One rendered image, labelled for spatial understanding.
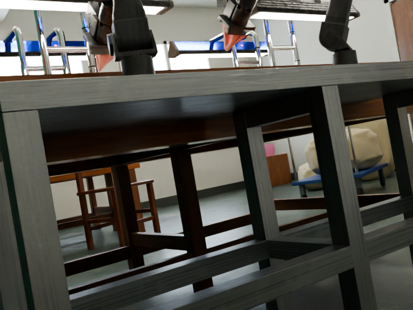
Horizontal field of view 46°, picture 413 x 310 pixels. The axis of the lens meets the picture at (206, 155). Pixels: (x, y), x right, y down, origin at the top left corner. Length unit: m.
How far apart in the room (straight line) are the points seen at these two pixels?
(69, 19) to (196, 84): 6.39
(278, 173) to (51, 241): 6.72
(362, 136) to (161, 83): 3.86
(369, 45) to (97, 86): 6.13
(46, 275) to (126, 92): 0.27
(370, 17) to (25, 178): 6.27
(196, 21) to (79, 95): 7.39
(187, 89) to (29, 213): 0.30
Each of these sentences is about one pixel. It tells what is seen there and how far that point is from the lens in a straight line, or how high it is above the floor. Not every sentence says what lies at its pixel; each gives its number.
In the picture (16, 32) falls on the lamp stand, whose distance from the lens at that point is 1.88.
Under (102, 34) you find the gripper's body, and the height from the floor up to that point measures 0.89.
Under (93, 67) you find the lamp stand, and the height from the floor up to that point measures 0.90.
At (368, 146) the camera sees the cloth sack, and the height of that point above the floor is 0.41.
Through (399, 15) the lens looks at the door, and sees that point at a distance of 6.43.
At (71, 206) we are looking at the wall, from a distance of 6.65.
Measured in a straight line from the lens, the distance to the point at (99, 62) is 1.36.
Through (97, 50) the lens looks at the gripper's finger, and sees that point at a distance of 1.31.
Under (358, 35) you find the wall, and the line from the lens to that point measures 6.83.
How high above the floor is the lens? 0.52
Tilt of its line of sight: 1 degrees up
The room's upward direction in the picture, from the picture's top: 10 degrees counter-clockwise
